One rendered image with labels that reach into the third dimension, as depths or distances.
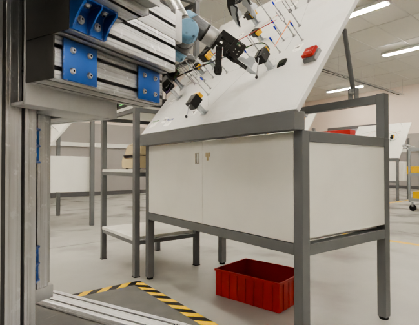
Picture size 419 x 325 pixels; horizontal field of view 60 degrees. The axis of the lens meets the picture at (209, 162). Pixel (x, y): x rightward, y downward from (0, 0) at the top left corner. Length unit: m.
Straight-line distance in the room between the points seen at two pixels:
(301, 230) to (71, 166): 3.39
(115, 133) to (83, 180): 5.09
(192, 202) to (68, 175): 2.71
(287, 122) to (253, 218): 0.42
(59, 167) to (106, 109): 3.32
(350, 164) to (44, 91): 1.13
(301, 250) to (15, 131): 0.95
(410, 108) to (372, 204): 11.58
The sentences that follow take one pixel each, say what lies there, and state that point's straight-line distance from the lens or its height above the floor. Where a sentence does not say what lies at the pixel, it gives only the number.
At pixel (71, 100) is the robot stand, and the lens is 0.93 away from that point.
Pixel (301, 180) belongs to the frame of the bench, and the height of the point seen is 0.62.
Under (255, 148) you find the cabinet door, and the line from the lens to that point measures 1.44.
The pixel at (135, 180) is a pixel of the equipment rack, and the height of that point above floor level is 0.59.
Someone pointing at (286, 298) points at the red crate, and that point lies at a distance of 1.85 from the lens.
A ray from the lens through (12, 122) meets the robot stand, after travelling 0.91.
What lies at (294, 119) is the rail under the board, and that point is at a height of 0.83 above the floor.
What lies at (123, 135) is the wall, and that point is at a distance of 9.50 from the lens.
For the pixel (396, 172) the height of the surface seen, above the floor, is 0.57.
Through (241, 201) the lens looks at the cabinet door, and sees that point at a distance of 1.51.
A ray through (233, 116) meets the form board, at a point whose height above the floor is 0.88.
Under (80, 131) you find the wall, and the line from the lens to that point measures 9.05.
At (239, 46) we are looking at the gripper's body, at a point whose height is 1.15.
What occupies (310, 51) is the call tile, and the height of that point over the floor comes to 1.10.
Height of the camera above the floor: 0.67
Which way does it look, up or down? 1 degrees up
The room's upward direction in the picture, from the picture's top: straight up
